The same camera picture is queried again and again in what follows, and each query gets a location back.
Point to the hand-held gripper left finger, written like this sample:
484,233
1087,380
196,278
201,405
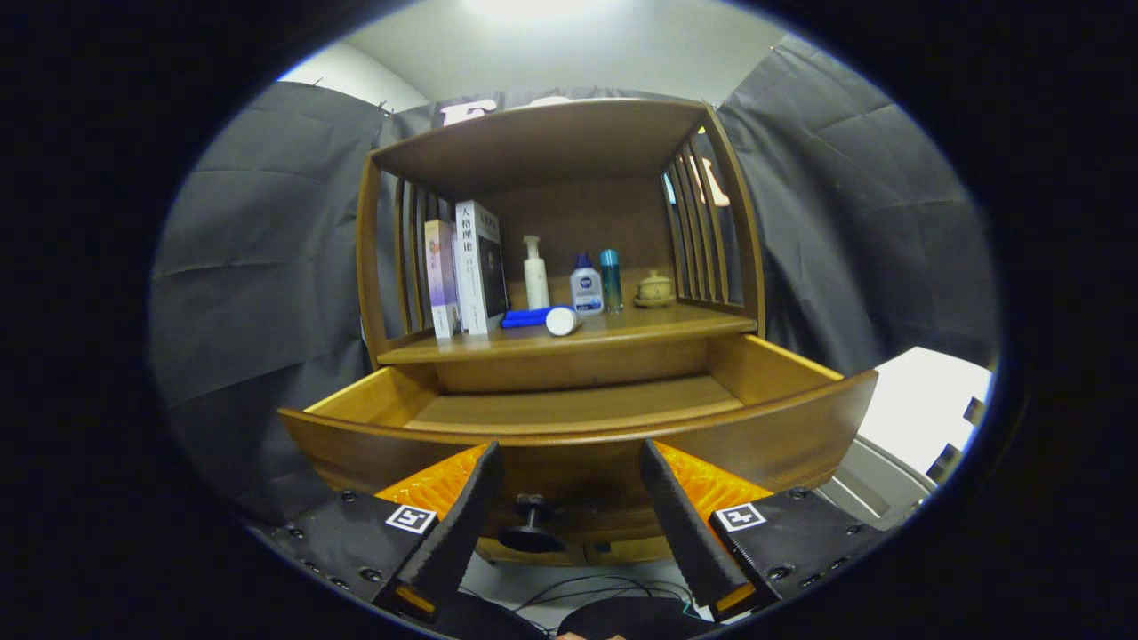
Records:
462,533

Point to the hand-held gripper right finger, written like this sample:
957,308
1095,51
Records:
680,533

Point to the wooden drawer with black knob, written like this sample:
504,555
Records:
756,444

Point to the white tube with green end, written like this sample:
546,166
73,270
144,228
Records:
562,321

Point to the wooden countertop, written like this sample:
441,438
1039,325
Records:
649,320

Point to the brown wooden cabinet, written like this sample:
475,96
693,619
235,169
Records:
551,142

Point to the blue folded cloth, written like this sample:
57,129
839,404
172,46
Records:
524,317

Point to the beige lidded teacup with saucer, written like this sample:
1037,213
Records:
655,289

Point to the purple book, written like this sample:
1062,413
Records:
440,276

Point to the white bottle with blue cap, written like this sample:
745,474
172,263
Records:
587,292

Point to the white pump bottle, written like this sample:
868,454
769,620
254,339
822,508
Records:
536,284

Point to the teal bottle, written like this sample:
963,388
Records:
611,280

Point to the white and black book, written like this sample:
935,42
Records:
469,267

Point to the white table surface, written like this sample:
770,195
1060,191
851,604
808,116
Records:
916,400

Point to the black backdrop cloth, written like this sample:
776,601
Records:
258,284

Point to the ceiling light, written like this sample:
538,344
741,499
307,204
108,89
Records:
542,9

